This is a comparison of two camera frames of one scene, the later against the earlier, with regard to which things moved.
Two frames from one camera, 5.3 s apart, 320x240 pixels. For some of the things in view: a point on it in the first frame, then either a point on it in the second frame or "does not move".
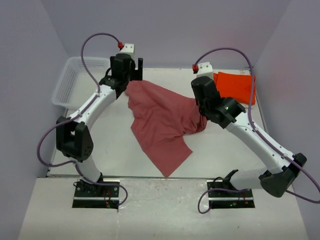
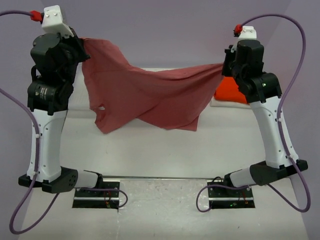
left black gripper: [137, 74] to [78, 41]
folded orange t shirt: [235, 85] does not move
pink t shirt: [162, 118] to [174, 97]
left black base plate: [88, 195] does not move
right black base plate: [220, 199] does not move
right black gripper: [197, 102] to [226, 71]
